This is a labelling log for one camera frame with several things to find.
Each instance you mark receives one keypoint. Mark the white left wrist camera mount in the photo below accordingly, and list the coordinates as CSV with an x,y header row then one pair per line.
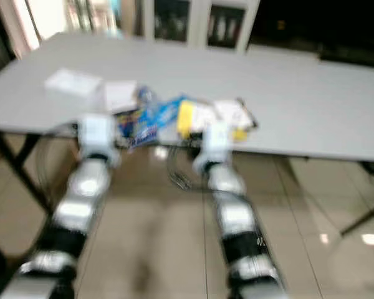
x,y
96,136

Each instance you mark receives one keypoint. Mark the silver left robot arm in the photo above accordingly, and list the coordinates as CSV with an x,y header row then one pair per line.
x,y
78,208

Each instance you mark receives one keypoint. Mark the white glass-door cabinet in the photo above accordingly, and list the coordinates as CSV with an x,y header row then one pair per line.
x,y
199,23

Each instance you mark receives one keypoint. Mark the white flat box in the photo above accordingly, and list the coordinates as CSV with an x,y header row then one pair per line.
x,y
73,82

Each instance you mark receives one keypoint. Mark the yellow packet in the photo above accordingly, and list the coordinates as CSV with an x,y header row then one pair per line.
x,y
190,117

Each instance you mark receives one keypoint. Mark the light grey folding table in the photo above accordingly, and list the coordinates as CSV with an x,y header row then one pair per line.
x,y
287,93

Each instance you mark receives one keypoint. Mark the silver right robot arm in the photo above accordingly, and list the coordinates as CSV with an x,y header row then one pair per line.
x,y
237,218

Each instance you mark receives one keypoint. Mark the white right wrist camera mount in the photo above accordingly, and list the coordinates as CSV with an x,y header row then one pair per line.
x,y
215,146

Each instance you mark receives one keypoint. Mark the blue yellow snack bag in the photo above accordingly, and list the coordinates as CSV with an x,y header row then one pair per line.
x,y
149,118

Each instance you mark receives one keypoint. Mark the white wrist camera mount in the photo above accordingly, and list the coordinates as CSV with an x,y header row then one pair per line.
x,y
215,146
96,136

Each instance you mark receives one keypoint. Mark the crumpled white packet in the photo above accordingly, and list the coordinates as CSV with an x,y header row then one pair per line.
x,y
234,113

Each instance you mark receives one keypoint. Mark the white paper tissue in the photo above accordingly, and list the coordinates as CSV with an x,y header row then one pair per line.
x,y
119,95

